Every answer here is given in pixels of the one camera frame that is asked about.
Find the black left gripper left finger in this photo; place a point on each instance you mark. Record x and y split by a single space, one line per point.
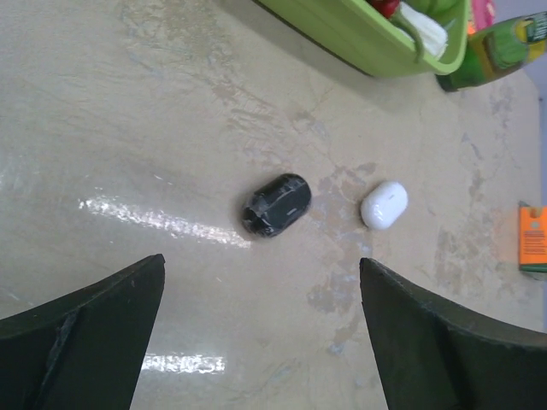
83 350

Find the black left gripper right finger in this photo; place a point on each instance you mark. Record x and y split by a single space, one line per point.
433 353

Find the black earbud charging case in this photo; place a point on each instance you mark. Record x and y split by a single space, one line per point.
277 205

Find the white earbud charging case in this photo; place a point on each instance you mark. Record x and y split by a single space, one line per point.
381 208

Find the orange juice carton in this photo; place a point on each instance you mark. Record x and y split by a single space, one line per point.
532 241

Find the green glass bottle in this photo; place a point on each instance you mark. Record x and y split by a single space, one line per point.
497 51

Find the green plastic basket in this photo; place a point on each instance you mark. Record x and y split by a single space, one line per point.
359 35

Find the orange pink snack box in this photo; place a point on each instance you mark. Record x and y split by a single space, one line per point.
481 15

